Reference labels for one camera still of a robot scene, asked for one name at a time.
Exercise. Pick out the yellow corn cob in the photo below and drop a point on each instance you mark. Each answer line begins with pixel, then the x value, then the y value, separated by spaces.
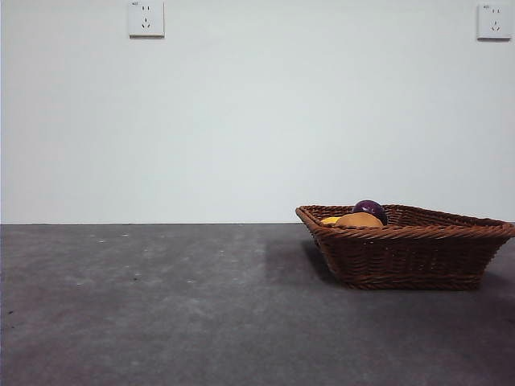
pixel 330 220

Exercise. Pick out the brown potato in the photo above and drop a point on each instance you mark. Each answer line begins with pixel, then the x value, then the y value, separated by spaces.
pixel 358 221

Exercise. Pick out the purple eggplant green stem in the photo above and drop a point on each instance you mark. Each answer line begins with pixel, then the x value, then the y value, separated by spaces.
pixel 372 208

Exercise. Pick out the brown wicker basket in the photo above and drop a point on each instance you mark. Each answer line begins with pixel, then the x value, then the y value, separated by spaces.
pixel 402 257

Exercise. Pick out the white wall socket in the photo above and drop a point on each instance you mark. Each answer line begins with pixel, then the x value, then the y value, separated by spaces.
pixel 146 19
pixel 495 22

